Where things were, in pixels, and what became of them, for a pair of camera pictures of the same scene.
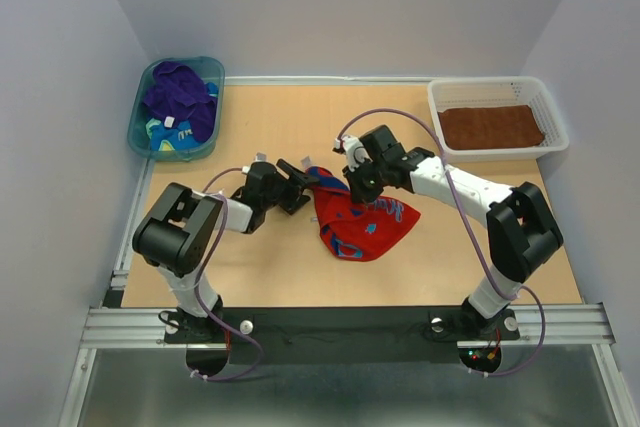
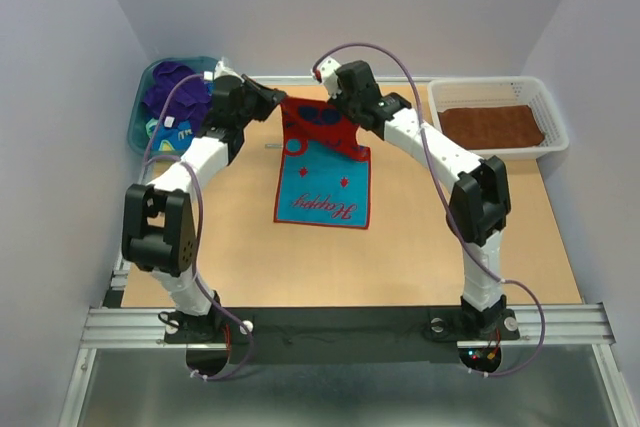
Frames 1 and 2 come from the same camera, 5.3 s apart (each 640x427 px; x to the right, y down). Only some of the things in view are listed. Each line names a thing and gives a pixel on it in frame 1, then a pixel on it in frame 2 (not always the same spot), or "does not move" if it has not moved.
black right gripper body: [367, 180] → [347, 104]
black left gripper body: [284, 191] → [255, 105]
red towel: [355, 231] → [323, 173]
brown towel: [490, 127] does not move
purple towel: [176, 91] does not move
